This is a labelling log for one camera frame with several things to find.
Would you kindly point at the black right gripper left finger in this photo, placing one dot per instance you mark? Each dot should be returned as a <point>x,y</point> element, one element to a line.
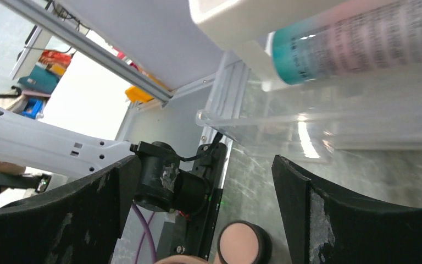
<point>79,222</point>

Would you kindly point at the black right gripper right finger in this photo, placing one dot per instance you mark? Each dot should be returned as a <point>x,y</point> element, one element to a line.
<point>327,223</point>

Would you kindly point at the white plastic drawer organizer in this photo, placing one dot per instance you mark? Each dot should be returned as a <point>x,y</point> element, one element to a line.
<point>372,110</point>

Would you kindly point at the white bottle teal cap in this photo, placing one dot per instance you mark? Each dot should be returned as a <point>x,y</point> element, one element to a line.
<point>353,37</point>

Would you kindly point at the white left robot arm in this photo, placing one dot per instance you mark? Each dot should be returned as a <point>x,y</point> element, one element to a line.
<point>35,144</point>

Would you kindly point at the black suitcase wheel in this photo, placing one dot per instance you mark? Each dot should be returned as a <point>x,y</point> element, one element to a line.
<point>243,242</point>

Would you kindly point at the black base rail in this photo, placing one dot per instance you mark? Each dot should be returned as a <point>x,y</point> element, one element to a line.
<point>188,187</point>

